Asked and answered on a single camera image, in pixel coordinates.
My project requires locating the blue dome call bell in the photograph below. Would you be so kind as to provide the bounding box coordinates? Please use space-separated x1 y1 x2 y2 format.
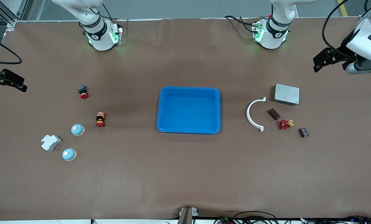
71 124 86 136
62 148 77 161

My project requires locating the silver metal power supply box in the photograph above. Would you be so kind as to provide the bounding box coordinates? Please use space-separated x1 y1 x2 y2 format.
273 84 300 106

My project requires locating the white circuit breaker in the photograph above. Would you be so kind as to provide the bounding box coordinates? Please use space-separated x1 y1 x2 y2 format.
41 134 62 152

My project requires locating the brass valve with red handwheel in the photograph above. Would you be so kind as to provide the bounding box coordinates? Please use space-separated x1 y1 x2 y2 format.
279 119 295 130

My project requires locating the blue plastic tray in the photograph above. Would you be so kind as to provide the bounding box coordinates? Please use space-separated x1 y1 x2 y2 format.
157 86 221 135

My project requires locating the brown table cover mat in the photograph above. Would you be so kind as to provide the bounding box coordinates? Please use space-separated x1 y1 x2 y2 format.
0 17 371 221

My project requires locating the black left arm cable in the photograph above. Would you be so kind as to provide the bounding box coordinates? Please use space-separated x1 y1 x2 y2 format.
322 0 371 58

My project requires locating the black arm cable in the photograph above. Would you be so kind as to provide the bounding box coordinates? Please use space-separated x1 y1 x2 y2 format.
322 0 371 58
0 34 22 65

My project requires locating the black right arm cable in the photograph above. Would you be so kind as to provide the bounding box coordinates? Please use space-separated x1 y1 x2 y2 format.
0 34 22 65

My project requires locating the black red pushbutton switch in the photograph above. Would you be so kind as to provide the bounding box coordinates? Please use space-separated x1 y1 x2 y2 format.
77 85 89 99

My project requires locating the white curved plastic bracket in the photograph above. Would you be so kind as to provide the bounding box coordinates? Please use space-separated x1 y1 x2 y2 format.
247 97 266 132

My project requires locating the black base cable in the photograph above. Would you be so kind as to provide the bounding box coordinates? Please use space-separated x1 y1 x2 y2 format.
224 15 257 33

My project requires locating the white table edge rail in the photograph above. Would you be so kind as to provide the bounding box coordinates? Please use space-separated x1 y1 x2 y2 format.
0 220 91 224

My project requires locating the black cable bundle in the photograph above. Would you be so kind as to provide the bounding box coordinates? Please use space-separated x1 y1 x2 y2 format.
301 216 371 224

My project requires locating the black looped cable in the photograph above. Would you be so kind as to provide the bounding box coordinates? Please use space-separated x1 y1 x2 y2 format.
233 211 279 224

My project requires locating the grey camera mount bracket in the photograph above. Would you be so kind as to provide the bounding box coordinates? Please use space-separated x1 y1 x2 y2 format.
177 206 200 224

